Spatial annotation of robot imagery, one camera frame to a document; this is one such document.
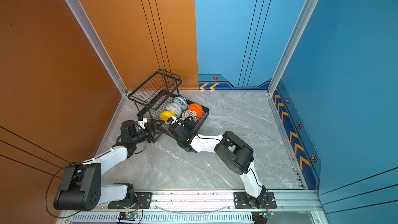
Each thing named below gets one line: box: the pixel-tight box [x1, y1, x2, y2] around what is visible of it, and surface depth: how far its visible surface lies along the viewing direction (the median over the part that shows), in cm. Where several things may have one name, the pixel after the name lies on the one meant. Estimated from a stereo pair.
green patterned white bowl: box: [165, 102, 183, 119], surface depth 105 cm
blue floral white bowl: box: [172, 96, 189, 111], surface depth 107 cm
